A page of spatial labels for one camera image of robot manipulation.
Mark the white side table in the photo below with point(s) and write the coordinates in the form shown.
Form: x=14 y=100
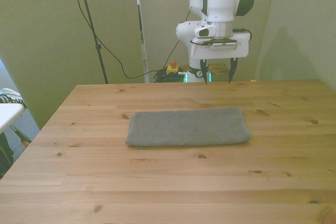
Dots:
x=9 y=115

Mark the black white striped cloth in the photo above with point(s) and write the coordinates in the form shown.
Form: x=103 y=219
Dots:
x=11 y=98

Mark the grey towel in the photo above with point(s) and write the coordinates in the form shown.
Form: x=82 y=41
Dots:
x=187 y=127

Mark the white vertical panel strip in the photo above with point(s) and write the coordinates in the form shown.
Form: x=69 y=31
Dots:
x=140 y=24

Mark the grey wrist camera bar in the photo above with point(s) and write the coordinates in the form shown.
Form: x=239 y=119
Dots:
x=223 y=46

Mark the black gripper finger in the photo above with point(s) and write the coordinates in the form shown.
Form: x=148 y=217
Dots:
x=204 y=73
x=232 y=70

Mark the yellow emergency stop button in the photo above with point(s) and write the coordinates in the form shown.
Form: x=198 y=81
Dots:
x=173 y=68

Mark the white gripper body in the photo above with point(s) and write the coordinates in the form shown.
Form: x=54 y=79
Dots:
x=220 y=53

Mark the black tripod stand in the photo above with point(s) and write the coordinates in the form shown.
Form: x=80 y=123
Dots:
x=90 y=22

